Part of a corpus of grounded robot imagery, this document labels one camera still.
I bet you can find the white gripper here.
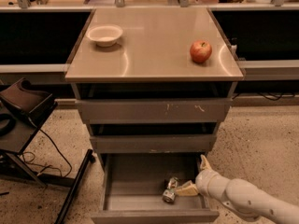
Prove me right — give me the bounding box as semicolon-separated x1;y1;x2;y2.
175;154;229;200

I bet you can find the green 7up can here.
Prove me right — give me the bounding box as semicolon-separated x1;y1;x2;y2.
162;177;178;203

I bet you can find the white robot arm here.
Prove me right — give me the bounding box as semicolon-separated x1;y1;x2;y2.
175;155;299;224

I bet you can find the grey middle drawer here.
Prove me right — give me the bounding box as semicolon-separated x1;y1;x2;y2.
90;134;216;154

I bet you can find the grey drawer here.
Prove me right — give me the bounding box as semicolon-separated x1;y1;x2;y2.
92;153;219;224
90;134;216;154
76;98;232;124

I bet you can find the grey bottom drawer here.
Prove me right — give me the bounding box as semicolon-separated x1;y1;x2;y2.
92;153;219;224

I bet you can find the grey top drawer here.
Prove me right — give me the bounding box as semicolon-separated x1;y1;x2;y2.
76;98;232;124

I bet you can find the grey drawer cabinet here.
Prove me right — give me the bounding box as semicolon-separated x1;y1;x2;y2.
64;7;245;224

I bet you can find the black cart leg bar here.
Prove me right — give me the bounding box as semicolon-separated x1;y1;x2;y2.
54;149;95;224

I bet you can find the red apple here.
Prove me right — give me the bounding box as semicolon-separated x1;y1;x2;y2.
190;40;212;63

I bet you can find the white bowl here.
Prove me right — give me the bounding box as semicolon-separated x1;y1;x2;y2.
86;25;123;48

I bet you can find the black side cart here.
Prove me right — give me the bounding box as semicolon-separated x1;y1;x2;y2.
0;78;57;187

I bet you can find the black cable under ledge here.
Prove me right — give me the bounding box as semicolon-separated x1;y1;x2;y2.
232;91;297;102

